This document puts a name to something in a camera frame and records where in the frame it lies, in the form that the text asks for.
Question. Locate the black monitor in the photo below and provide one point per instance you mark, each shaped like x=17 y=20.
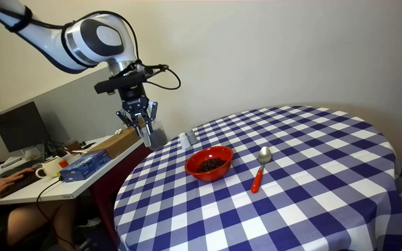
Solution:
x=19 y=127

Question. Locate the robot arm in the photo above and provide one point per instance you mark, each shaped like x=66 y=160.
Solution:
x=51 y=38

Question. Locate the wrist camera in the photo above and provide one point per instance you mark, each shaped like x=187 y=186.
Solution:
x=117 y=84

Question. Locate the orange bowl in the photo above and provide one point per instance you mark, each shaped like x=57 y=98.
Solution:
x=215 y=175

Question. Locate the person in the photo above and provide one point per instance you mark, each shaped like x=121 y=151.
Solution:
x=26 y=223

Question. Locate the colourless glass jar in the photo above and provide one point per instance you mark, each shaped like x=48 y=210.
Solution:
x=159 y=137

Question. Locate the blue box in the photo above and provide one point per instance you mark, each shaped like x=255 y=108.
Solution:
x=84 y=166

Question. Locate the grey shaker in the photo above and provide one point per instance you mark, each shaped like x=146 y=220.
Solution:
x=192 y=137

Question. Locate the white shaker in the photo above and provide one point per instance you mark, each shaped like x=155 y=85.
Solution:
x=184 y=141

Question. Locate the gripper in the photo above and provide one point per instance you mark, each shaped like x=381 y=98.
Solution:
x=134 y=101

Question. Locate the blue white checked tablecloth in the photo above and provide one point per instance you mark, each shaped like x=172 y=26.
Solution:
x=291 y=202

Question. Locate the dark brown beans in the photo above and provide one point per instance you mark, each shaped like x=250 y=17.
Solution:
x=210 y=164

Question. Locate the white mug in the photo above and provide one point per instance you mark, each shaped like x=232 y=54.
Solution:
x=52 y=168

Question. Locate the white desk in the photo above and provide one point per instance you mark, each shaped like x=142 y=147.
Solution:
x=65 y=190

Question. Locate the long cardboard box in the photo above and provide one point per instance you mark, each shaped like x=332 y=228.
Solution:
x=119 y=142

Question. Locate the grey partition panel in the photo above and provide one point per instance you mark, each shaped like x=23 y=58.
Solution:
x=79 y=104

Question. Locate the black keyboard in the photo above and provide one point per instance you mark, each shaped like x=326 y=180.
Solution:
x=19 y=184

